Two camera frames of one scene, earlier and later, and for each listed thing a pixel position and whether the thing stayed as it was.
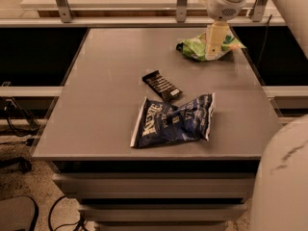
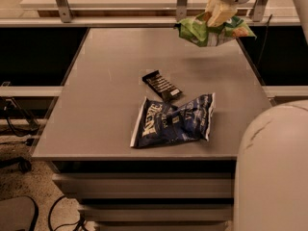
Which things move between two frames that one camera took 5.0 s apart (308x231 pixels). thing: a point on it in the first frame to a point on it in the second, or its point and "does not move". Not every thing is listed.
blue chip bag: (161, 123) does not move
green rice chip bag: (196, 46) to (197, 30)
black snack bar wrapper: (164, 88) does not move
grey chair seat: (18, 214) does not move
